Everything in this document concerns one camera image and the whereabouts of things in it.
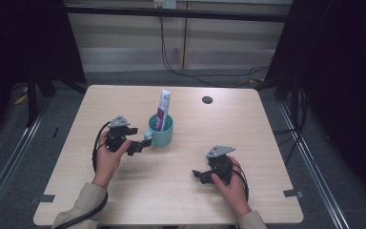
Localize yellow floor scrap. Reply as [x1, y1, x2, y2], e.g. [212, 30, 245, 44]
[13, 86, 30, 106]

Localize black horizontal bar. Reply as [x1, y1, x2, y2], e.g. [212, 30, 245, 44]
[64, 4, 295, 23]

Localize metal floor rail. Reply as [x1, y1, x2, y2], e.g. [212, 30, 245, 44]
[276, 100, 351, 229]
[0, 103, 53, 225]

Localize purple and white toothpaste tube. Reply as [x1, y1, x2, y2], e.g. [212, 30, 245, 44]
[154, 89, 172, 133]

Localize grey tape strip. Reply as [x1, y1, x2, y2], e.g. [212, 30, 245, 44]
[29, 194, 57, 205]
[282, 189, 305, 198]

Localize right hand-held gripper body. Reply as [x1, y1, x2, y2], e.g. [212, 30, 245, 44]
[205, 145, 237, 187]

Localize teal cup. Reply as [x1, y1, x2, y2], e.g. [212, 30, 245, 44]
[143, 113, 174, 148]

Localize black stand with cables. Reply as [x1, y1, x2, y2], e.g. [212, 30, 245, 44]
[272, 74, 310, 166]

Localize white wall socket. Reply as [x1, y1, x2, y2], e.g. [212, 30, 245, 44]
[152, 0, 177, 10]

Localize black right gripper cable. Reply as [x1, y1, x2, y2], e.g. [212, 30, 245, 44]
[232, 161, 251, 202]

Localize person's left hand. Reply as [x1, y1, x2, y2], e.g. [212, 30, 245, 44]
[91, 130, 132, 189]

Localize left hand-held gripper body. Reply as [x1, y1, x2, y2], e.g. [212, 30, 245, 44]
[104, 114, 134, 153]

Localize person's right hand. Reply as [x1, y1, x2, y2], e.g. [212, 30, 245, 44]
[211, 155, 253, 219]

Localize black curtain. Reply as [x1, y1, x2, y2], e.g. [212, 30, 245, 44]
[0, 0, 88, 141]
[264, 0, 366, 209]

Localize black wall cable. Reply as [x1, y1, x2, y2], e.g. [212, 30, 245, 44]
[158, 15, 271, 89]

